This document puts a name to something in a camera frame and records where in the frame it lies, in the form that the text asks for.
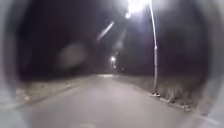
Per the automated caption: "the street lamp pole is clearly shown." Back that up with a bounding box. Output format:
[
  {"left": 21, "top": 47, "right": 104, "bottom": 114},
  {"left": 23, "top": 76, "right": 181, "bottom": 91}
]
[{"left": 128, "top": 0, "right": 160, "bottom": 96}]

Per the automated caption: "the grey asphalt path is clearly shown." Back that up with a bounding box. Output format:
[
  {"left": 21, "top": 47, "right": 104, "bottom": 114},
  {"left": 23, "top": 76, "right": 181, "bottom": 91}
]
[{"left": 13, "top": 73, "right": 221, "bottom": 128}]

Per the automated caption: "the dry grass verge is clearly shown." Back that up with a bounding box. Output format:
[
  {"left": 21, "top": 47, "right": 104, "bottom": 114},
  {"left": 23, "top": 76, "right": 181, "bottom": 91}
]
[
  {"left": 113, "top": 74, "right": 214, "bottom": 114},
  {"left": 14, "top": 77, "right": 88, "bottom": 107}
]

